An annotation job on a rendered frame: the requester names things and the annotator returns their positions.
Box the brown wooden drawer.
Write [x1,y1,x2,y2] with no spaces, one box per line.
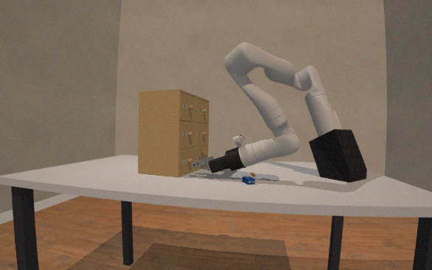
[179,121,196,147]
[197,98,209,122]
[179,148,195,175]
[196,123,209,145]
[196,145,208,169]
[180,93,196,120]

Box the small tan wooden chest of drawers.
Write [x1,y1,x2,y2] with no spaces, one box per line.
[138,89,209,178]

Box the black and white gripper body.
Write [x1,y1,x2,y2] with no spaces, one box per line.
[209,135,258,173]

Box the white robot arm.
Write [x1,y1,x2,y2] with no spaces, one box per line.
[224,42,342,162]

